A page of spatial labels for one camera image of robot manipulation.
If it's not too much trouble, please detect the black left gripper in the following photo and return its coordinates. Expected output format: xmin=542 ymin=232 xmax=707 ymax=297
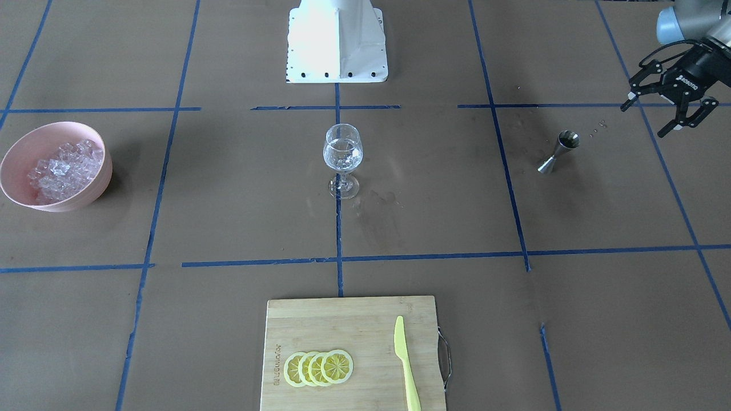
xmin=621 ymin=43 xmax=730 ymax=138

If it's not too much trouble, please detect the steel double jigger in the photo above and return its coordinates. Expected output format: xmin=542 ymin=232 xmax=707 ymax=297
xmin=537 ymin=130 xmax=581 ymax=174

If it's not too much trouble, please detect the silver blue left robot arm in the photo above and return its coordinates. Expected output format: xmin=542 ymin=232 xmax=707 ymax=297
xmin=620 ymin=1 xmax=730 ymax=138

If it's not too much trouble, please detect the clear wine glass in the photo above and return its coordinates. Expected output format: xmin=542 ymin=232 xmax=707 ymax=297
xmin=322 ymin=124 xmax=363 ymax=200

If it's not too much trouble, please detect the pile of clear ice cubes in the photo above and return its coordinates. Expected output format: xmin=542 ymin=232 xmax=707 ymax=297
xmin=27 ymin=139 xmax=106 ymax=205

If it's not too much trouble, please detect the bamboo cutting board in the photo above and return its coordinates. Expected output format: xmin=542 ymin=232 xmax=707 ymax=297
xmin=259 ymin=296 xmax=447 ymax=410

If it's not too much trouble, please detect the yellow-green plastic knife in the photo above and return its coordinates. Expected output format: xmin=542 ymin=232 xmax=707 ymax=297
xmin=392 ymin=316 xmax=422 ymax=410

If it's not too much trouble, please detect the pink bowl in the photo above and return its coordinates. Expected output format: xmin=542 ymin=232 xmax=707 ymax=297
xmin=2 ymin=120 xmax=113 ymax=212

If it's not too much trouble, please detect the black camera cable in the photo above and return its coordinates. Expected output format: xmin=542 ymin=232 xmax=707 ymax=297
xmin=638 ymin=40 xmax=700 ymax=72

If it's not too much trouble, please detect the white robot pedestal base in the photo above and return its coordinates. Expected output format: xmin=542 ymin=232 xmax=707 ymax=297
xmin=286 ymin=1 xmax=389 ymax=84

